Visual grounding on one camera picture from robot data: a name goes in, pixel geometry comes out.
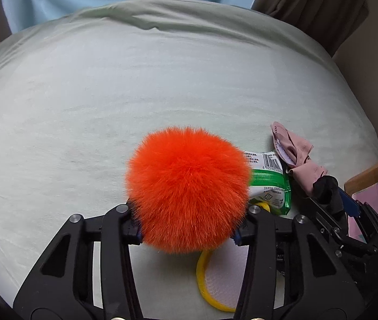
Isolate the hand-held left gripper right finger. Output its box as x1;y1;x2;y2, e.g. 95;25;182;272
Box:
232;205;366;320

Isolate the black sock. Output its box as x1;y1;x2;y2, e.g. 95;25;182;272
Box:
312;175;345;214

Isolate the light green bed sheet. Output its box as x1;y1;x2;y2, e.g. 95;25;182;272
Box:
0;0;378;311

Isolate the orange fluffy pompom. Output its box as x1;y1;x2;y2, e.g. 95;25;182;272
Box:
124;126;253;254

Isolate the green white tissue packet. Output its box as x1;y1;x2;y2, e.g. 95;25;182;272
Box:
243;151;292;216

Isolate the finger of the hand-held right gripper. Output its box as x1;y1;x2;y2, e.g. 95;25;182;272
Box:
337;187;378;241
311;199;378;257

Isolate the pink cloth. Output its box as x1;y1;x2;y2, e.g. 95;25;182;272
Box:
270;122;328;198

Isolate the yellow-rimmed white mesh pouch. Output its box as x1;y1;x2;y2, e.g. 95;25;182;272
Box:
196;203;273;313

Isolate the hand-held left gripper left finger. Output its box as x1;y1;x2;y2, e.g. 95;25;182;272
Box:
13;203;143;320

